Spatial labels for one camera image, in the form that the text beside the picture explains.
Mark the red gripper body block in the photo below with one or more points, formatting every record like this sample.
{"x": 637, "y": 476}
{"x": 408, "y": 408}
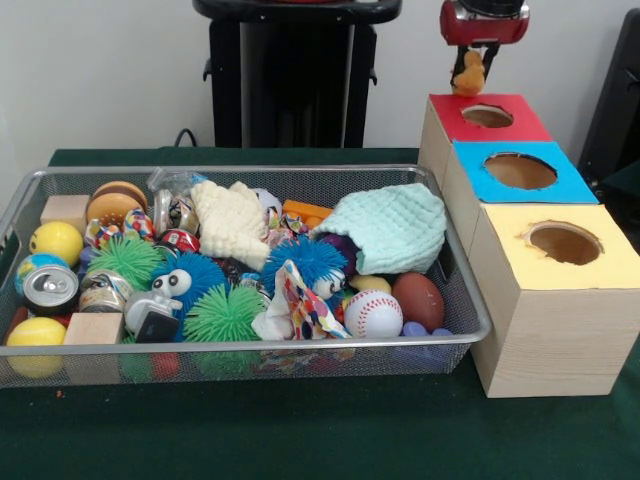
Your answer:
{"x": 490, "y": 30}

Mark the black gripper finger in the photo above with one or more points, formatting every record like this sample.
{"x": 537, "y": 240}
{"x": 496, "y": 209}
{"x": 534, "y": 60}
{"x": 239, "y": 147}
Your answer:
{"x": 459, "y": 60}
{"x": 490, "y": 57}

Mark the small tan plush figure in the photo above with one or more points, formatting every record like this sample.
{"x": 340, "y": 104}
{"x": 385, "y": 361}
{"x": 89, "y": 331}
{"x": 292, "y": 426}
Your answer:
{"x": 467, "y": 82}

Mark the wooden box with three holes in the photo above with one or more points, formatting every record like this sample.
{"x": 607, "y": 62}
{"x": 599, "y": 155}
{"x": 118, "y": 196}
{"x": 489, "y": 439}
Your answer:
{"x": 550, "y": 340}

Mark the shallow clear mesh bin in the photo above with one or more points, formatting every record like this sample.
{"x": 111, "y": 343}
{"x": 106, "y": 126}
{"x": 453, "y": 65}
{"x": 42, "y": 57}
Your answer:
{"x": 200, "y": 365}

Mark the black upright panel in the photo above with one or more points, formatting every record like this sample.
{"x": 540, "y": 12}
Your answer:
{"x": 615, "y": 100}

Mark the mint green cloth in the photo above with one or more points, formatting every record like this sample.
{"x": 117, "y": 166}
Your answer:
{"x": 390, "y": 225}

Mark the dark green table cloth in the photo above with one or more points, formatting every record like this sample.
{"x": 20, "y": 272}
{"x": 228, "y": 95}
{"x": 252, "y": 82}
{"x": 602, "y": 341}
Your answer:
{"x": 300, "y": 435}
{"x": 625, "y": 190}

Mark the brown toy football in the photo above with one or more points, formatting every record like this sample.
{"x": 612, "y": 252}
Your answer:
{"x": 420, "y": 300}

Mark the blue spiky ball with eyes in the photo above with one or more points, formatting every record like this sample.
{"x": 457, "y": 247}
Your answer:
{"x": 305, "y": 260}
{"x": 200, "y": 275}

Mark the white baseball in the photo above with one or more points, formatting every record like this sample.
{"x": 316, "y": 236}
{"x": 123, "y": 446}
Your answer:
{"x": 372, "y": 315}

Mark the cream white cloth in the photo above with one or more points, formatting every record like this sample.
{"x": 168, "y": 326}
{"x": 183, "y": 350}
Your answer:
{"x": 230, "y": 225}

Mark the green spiky ball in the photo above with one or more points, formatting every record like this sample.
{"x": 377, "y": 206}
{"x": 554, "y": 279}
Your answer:
{"x": 225, "y": 315}
{"x": 125, "y": 260}

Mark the toy hamburger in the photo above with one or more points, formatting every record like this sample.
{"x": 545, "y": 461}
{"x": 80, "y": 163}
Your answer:
{"x": 117, "y": 200}

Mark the black soda can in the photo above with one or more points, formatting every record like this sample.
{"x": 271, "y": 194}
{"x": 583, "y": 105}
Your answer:
{"x": 50, "y": 290}

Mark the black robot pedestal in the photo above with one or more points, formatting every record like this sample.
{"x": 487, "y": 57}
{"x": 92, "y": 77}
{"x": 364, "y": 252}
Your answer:
{"x": 280, "y": 75}

